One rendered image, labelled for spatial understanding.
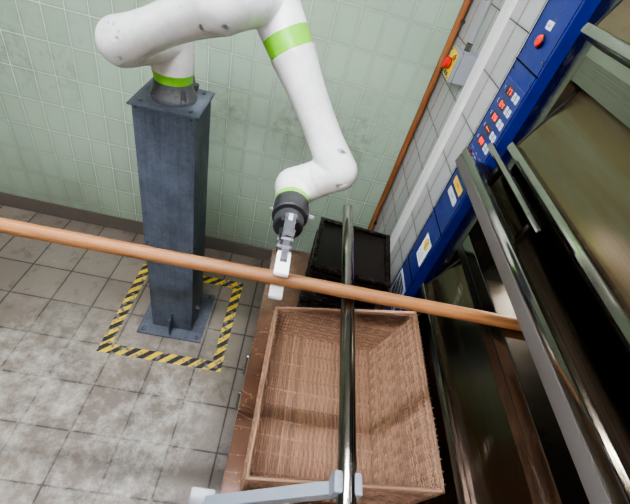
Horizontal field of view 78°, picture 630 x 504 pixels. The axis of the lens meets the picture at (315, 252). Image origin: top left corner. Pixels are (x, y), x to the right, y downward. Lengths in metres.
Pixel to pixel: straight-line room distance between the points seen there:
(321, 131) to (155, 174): 0.71
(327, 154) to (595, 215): 0.58
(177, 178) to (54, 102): 1.04
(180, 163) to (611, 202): 1.21
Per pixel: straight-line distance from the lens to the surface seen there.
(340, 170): 1.01
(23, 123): 2.56
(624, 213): 0.82
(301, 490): 0.74
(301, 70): 1.01
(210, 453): 1.90
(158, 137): 1.43
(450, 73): 1.57
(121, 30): 1.19
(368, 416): 1.41
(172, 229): 1.65
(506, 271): 0.75
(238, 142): 2.09
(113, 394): 2.04
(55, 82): 2.34
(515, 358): 0.97
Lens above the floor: 1.81
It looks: 42 degrees down
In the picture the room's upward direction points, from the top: 18 degrees clockwise
